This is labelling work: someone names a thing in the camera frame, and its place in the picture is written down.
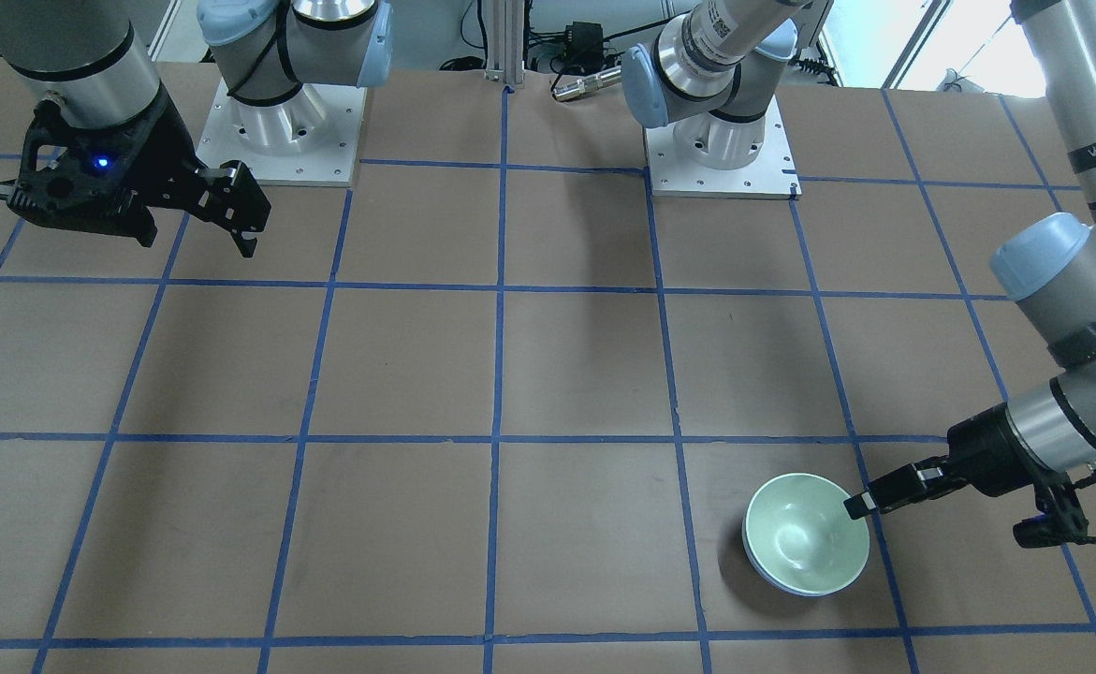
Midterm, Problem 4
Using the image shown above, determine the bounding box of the aluminium frame post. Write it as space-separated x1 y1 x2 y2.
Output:
476 1 529 94

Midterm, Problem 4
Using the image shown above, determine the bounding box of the silver metal cylinder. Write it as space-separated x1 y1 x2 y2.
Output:
550 66 623 103

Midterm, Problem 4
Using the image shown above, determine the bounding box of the black adapter behind table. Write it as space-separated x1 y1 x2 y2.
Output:
562 22 605 69

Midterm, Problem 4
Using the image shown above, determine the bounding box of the green bowl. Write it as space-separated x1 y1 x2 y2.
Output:
740 473 871 597

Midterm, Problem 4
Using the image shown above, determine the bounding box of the blue bowl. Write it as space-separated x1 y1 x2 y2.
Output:
743 521 871 597

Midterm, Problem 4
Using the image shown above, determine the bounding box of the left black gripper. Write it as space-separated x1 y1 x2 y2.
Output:
843 404 1044 519

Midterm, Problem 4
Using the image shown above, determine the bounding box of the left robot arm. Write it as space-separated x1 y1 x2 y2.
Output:
621 1 1096 545

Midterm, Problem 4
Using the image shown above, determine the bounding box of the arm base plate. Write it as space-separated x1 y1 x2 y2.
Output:
643 96 803 199
197 81 372 189

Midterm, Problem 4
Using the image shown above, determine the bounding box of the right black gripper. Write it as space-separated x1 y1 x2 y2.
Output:
89 84 272 258

